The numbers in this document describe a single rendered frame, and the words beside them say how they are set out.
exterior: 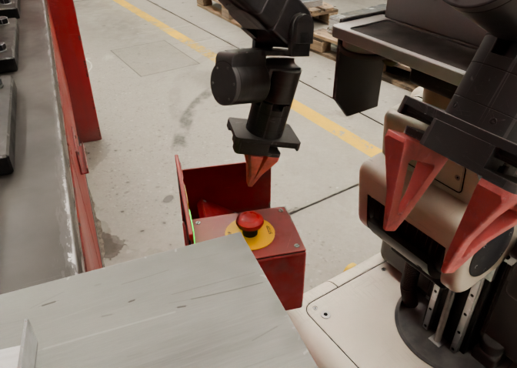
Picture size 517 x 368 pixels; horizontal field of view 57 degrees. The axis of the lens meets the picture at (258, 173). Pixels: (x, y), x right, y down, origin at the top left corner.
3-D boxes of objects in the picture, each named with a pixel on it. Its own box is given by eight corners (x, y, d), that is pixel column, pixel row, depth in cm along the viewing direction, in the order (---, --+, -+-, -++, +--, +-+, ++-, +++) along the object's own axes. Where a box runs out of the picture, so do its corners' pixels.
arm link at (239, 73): (315, 13, 63) (271, 12, 69) (248, 8, 55) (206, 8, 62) (308, 104, 66) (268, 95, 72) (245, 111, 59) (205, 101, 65)
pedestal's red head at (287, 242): (302, 308, 73) (310, 216, 63) (198, 328, 70) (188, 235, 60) (270, 225, 89) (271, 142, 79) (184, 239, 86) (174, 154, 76)
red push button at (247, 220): (266, 243, 68) (267, 223, 66) (239, 247, 67) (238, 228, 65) (260, 225, 71) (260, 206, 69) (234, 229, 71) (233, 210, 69)
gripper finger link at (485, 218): (449, 295, 30) (530, 162, 27) (368, 232, 35) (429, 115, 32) (494, 289, 34) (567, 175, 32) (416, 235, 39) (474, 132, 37)
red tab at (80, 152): (88, 173, 124) (83, 150, 120) (81, 175, 123) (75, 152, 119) (83, 145, 135) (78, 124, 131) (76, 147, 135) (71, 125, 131)
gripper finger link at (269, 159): (216, 170, 78) (228, 119, 73) (258, 173, 80) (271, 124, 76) (224, 195, 72) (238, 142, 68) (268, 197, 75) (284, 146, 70)
